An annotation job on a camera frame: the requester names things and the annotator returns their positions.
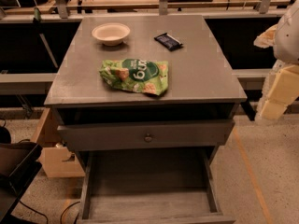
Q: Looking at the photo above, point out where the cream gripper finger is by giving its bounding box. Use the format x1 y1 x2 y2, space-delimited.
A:
255 65 299 121
253 24 277 49

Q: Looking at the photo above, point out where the dark blue rxbar wrapper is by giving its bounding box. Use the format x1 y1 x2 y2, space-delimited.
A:
154 33 182 51

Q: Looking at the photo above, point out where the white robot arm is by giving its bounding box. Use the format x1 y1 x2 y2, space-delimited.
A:
253 0 299 122

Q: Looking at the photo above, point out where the grey drawer cabinet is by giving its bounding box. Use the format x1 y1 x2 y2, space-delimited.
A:
45 15 246 224

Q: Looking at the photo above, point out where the round metal drawer knob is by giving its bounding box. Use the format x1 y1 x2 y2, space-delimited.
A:
144 133 153 143

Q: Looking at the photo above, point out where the grey open middle drawer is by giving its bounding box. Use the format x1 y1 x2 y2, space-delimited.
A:
78 147 235 224

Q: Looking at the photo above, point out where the grey top drawer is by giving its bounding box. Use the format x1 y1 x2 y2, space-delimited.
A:
58 119 235 151

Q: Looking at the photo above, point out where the green snack chip bag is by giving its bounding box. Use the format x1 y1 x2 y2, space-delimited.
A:
99 59 168 96

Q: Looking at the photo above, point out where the white paper bowl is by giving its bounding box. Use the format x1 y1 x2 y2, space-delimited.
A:
92 22 131 46

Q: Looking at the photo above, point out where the long grey background bench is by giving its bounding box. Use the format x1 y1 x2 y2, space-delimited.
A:
0 69 270 95

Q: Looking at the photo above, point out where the cardboard box on floor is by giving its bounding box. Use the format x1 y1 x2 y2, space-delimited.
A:
31 108 85 178

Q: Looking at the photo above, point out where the black floor cable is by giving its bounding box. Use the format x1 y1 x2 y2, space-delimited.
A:
18 199 81 224

